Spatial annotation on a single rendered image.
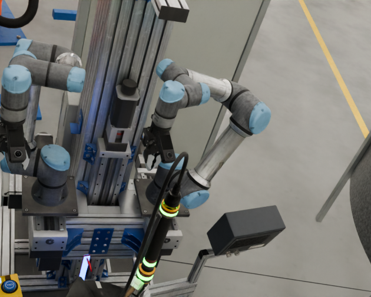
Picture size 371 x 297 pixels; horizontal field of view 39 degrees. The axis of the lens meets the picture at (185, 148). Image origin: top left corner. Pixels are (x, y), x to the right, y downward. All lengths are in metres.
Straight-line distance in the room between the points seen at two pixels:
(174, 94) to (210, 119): 2.15
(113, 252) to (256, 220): 0.73
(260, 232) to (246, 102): 0.52
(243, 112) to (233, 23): 1.40
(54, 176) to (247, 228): 0.79
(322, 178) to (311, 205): 0.44
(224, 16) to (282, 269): 1.77
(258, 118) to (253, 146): 2.71
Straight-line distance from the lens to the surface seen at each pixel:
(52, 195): 2.19
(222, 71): 3.58
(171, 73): 1.82
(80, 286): 1.51
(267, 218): 2.19
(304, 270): 3.90
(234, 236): 2.07
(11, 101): 1.53
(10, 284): 1.93
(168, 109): 1.71
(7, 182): 2.44
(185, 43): 3.30
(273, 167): 4.62
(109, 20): 1.95
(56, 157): 2.10
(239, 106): 2.08
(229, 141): 2.09
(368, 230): 3.43
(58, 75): 1.58
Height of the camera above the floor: 2.66
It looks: 37 degrees down
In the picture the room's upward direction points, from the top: 20 degrees clockwise
